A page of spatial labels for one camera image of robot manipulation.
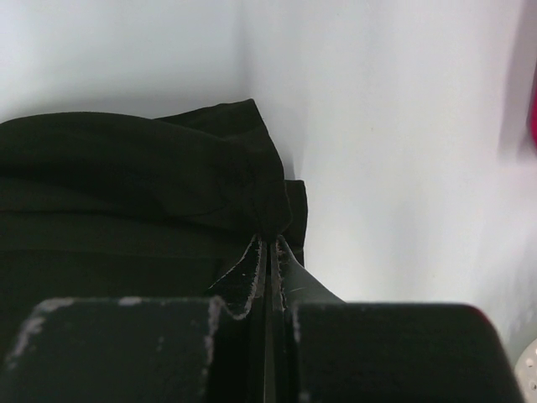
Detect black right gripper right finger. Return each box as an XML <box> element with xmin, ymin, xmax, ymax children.
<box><xmin>270</xmin><ymin>238</ymin><xmax>523</xmax><ymax>402</ymax></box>

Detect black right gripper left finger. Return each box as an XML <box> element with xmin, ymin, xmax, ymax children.
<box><xmin>1</xmin><ymin>237</ymin><xmax>264</xmax><ymax>402</ymax></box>

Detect black t shirt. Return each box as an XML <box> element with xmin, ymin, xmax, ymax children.
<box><xmin>1</xmin><ymin>100</ymin><xmax>308</xmax><ymax>339</ymax></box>

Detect white plastic laundry basket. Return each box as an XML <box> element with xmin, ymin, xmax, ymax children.
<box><xmin>514</xmin><ymin>339</ymin><xmax>537</xmax><ymax>403</ymax></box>

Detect folded red t shirt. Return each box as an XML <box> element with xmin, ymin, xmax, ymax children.
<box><xmin>522</xmin><ymin>0</ymin><xmax>537</xmax><ymax>152</ymax></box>

